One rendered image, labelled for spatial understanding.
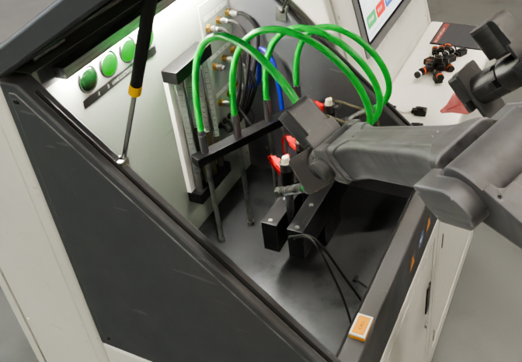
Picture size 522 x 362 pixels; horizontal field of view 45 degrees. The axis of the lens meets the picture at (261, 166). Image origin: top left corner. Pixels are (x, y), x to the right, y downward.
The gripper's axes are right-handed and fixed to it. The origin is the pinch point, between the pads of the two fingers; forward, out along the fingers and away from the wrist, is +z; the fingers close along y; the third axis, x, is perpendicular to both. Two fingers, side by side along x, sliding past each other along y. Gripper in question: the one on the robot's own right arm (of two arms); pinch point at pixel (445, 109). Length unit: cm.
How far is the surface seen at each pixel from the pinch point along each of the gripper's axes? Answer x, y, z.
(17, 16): 49, 58, 22
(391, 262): 16.1, -19.8, 20.4
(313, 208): 14.5, -3.1, 33.5
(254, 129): 10.5, 18.9, 39.2
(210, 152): 23, 20, 41
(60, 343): 64, 5, 81
